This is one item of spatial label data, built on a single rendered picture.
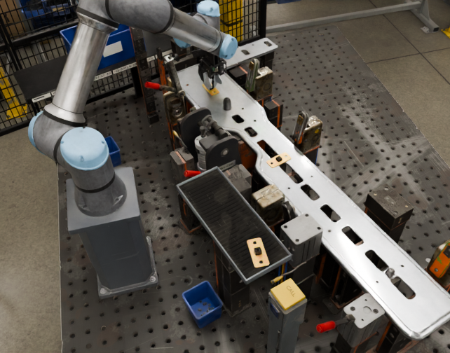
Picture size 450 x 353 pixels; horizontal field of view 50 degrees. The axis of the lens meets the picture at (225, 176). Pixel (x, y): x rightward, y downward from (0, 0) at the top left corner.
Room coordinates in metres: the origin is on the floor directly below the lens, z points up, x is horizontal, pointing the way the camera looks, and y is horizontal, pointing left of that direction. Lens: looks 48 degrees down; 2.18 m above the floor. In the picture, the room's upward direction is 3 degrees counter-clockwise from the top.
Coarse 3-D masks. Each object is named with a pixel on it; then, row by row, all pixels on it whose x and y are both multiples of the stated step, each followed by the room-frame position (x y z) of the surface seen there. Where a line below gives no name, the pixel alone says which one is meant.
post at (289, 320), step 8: (272, 296) 0.56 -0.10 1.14; (272, 304) 0.54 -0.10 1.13; (296, 304) 0.53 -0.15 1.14; (304, 304) 0.54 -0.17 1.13; (272, 312) 0.55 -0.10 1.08; (280, 312) 0.52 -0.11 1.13; (288, 312) 0.51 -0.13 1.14; (296, 312) 0.52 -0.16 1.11; (304, 312) 0.54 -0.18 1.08; (272, 320) 0.54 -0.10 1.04; (280, 320) 0.52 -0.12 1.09; (288, 320) 0.51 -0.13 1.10; (296, 320) 0.53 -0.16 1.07; (272, 328) 0.55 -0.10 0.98; (280, 328) 0.51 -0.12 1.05; (288, 328) 0.52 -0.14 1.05; (296, 328) 0.54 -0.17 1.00; (272, 336) 0.55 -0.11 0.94; (280, 336) 0.52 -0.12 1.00; (288, 336) 0.53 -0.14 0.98; (296, 336) 0.54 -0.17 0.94; (272, 344) 0.54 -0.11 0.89; (280, 344) 0.52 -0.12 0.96; (288, 344) 0.53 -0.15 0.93; (272, 352) 0.54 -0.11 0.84; (280, 352) 0.52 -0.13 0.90; (288, 352) 0.53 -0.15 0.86
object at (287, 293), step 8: (288, 280) 0.59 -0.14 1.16; (280, 288) 0.57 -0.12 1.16; (288, 288) 0.57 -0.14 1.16; (296, 288) 0.56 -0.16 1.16; (280, 296) 0.54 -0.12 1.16; (288, 296) 0.54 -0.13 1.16; (296, 296) 0.54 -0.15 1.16; (304, 296) 0.54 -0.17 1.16; (280, 304) 0.53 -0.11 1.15; (288, 304) 0.52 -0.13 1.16
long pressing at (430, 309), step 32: (192, 96) 1.52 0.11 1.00; (224, 96) 1.51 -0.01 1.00; (224, 128) 1.32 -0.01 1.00; (256, 128) 1.31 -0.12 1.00; (256, 160) 1.15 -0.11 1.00; (288, 160) 1.14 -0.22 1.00; (288, 192) 1.00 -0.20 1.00; (320, 192) 0.99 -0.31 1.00; (320, 224) 0.86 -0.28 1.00; (352, 224) 0.86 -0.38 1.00; (352, 256) 0.74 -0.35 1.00; (384, 256) 0.74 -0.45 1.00; (384, 288) 0.64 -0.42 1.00; (416, 288) 0.63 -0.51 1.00; (416, 320) 0.54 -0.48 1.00; (448, 320) 0.54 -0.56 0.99
